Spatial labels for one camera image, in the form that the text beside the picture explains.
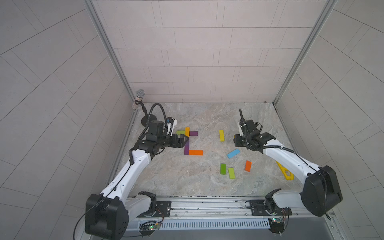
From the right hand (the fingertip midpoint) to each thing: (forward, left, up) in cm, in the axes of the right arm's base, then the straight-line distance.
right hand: (234, 139), depth 86 cm
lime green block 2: (-16, +3, -9) cm, 19 cm away
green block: (-13, +8, -10) cm, 18 cm away
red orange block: (-12, -7, -10) cm, 17 cm away
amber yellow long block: (+13, +28, -7) cm, 32 cm away
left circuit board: (-38, +46, -7) cm, 60 cm away
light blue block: (-4, 0, -10) cm, 10 cm away
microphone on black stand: (+25, +57, -5) cm, 62 cm away
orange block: (-2, +23, -9) cm, 25 cm away
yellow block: (+9, +5, -9) cm, 13 cm away
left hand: (-1, +28, +8) cm, 29 cm away
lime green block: (+13, +33, -7) cm, 36 cm away
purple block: (+11, +24, -8) cm, 28 cm away
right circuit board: (-40, -13, -12) cm, 44 cm away
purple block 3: (-1, +29, -8) cm, 30 cm away
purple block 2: (+4, +28, -7) cm, 29 cm away
